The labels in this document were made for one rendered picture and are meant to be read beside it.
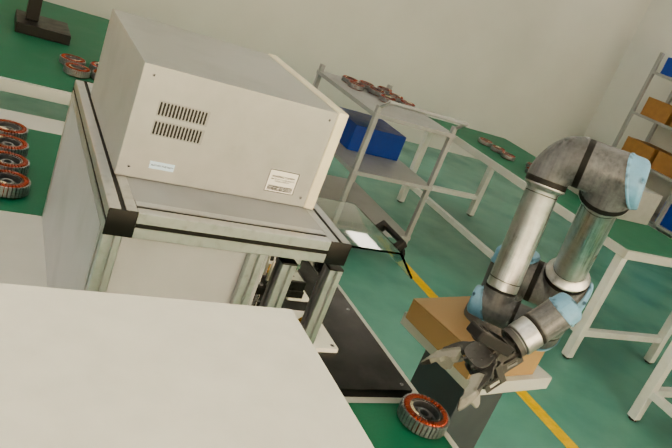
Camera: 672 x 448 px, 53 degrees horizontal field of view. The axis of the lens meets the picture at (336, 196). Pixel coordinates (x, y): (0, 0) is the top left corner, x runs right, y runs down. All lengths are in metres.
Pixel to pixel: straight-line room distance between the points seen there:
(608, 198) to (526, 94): 7.36
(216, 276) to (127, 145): 0.27
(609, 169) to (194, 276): 0.91
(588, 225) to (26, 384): 1.34
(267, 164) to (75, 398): 0.78
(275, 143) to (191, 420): 0.76
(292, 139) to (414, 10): 6.45
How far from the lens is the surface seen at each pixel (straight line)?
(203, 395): 0.59
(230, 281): 1.20
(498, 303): 1.62
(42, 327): 0.62
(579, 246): 1.72
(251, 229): 1.15
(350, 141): 4.30
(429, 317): 1.87
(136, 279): 1.16
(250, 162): 1.24
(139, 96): 1.16
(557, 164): 1.57
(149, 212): 1.09
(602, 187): 1.57
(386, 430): 1.46
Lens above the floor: 1.56
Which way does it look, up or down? 18 degrees down
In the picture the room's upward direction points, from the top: 21 degrees clockwise
